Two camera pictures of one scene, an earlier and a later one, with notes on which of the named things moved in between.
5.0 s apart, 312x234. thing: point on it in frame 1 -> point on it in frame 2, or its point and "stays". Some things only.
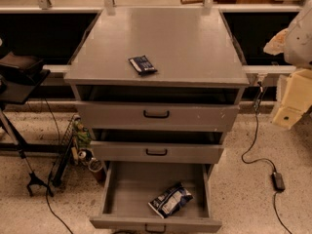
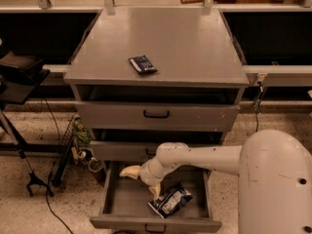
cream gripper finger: x=277 y=44 -> x=134 y=172
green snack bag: x=82 y=133 stays
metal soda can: x=85 y=154 stays
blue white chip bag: x=171 y=201 stays
